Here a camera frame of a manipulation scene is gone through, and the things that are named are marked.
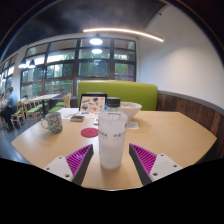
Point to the light wooden dining table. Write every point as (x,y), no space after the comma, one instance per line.
(45,97)

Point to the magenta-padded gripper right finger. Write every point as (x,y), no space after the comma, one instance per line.
(163,165)

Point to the small dark box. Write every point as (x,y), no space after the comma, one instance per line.
(77,118)

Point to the clear black-capped drink bottle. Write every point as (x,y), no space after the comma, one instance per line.
(112,140)

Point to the flat round red coaster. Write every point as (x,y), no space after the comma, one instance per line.
(88,132)

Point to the white paper napkin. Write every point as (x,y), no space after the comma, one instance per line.
(132,125)

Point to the white bowl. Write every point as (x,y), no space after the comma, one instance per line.
(133,109)

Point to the green speckled white mug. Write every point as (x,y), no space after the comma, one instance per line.
(55,122)

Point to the white paper sheets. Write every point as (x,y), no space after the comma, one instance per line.
(68,112)

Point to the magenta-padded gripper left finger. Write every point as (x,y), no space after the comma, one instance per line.
(61,166)

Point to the wooden chairs with green seats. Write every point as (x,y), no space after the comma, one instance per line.
(33,111)

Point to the person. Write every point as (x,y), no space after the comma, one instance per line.
(11,103)

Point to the large black-framed window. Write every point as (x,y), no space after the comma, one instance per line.
(76,66)

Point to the green upholstered bench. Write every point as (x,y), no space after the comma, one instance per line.
(133,95)

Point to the long curved ceiling light strip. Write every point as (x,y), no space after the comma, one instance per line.
(126,31)

